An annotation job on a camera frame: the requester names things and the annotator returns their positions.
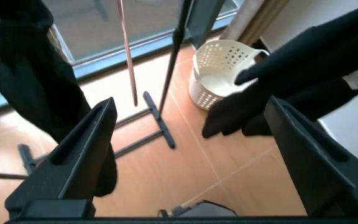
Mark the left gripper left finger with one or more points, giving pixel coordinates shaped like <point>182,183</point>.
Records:
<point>73,168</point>

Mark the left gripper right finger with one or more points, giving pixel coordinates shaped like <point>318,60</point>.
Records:
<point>315,168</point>

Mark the black garment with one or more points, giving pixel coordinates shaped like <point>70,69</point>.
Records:
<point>26,77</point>
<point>322,53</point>

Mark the pink clothes hanger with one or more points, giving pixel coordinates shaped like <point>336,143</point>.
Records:
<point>128,56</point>

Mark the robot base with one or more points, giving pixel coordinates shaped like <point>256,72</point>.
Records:
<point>204,211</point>

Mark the black clothes rack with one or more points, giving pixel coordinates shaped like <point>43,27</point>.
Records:
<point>164,127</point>

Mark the white laundry basket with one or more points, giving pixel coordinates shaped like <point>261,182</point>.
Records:
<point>216,81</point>

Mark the beige curtain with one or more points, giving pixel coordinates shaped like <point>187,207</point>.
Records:
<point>253,21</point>

